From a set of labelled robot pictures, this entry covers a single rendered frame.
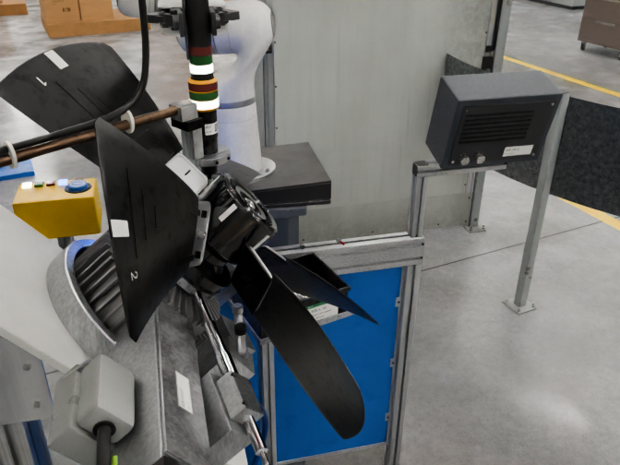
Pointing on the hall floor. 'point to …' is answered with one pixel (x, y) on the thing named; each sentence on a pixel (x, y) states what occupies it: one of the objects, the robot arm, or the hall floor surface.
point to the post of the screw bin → (268, 395)
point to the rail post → (402, 363)
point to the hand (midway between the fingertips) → (196, 22)
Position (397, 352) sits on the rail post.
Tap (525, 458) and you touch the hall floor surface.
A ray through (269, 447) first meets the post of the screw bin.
